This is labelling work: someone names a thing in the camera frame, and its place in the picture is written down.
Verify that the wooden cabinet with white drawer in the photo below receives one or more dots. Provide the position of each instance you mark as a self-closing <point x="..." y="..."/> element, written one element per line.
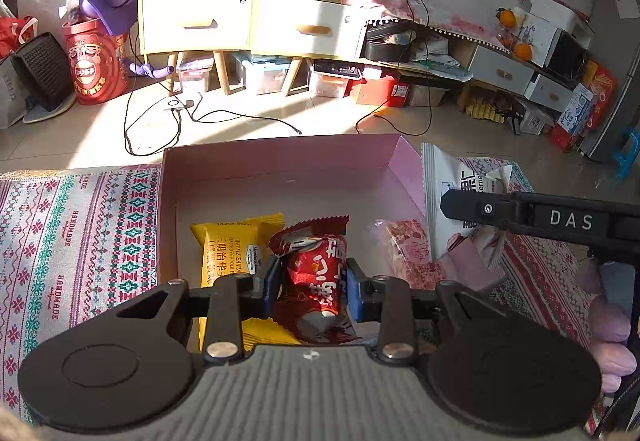
<point x="300" y="28"/>
<point x="195" y="21"/>

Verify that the black tray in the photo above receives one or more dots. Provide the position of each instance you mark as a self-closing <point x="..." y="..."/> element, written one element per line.
<point x="385" y="48"/>

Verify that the orange fruit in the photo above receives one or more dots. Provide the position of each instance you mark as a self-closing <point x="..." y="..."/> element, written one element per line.
<point x="506" y="17"/>
<point x="523" y="51"/>

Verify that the person's right hand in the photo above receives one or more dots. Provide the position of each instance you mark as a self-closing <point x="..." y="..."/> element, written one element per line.
<point x="610" y="321"/>

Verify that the red plastic bag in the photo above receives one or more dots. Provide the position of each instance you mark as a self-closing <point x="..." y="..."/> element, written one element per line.
<point x="12" y="33"/>

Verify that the clear storage box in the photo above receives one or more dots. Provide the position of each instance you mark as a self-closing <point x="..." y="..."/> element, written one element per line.
<point x="332" y="83"/>
<point x="262" y="73"/>
<point x="195" y="76"/>

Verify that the red snack carton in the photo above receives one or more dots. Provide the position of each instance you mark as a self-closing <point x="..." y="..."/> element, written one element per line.
<point x="595" y="91"/>

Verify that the white microwave oven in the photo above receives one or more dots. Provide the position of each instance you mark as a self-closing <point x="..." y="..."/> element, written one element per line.
<point x="550" y="41"/>

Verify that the patterned woven cloth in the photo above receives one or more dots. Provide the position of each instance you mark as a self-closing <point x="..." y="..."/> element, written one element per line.
<point x="75" y="246"/>

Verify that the purple toy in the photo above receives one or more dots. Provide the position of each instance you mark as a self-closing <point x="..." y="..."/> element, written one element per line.
<point x="150" y="70"/>

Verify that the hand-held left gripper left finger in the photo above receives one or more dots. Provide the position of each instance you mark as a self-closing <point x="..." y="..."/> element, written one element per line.
<point x="272" y="285"/>

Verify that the white snack packet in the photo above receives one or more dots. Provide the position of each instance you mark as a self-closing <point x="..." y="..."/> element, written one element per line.
<point x="440" y="176"/>

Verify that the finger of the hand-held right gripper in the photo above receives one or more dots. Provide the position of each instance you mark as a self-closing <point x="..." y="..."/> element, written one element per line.
<point x="480" y="208"/>

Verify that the yellow wafer snack packet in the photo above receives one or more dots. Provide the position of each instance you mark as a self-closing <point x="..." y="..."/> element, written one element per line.
<point x="225" y="246"/>

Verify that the pale pink snack packet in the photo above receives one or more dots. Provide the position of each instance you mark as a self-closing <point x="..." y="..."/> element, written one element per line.
<point x="475" y="268"/>

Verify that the red snack packet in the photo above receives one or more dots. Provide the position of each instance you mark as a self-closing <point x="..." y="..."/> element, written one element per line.
<point x="315" y="271"/>

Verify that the clear pink snack packet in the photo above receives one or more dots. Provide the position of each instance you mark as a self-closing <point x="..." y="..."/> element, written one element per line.
<point x="405" y="246"/>

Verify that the low white drawer cabinet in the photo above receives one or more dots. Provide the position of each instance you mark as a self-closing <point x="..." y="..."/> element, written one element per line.
<point x="500" y="71"/>

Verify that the grey refrigerator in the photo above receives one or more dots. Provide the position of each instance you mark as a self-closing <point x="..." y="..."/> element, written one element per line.
<point x="615" y="71"/>

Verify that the yellow corrugated toy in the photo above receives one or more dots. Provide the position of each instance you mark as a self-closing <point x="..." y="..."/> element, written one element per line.
<point x="482" y="112"/>

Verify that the black mesh heater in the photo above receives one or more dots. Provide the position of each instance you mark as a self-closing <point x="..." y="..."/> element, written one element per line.
<point x="45" y="68"/>

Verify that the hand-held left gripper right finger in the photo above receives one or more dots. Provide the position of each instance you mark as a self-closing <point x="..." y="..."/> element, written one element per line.
<point x="354" y="295"/>

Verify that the white power strip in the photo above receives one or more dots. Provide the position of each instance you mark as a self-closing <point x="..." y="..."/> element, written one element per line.
<point x="177" y="104"/>

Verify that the red round gift bucket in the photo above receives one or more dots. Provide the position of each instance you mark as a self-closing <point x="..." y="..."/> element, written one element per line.
<point x="95" y="61"/>

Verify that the pink cardboard box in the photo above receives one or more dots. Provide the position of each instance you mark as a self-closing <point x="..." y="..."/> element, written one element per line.
<point x="300" y="181"/>

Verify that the red cardboard box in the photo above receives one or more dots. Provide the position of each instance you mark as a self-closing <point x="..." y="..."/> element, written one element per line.
<point x="382" y="91"/>

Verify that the blue plastic stool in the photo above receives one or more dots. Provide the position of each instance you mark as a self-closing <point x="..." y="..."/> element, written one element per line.
<point x="629" y="153"/>

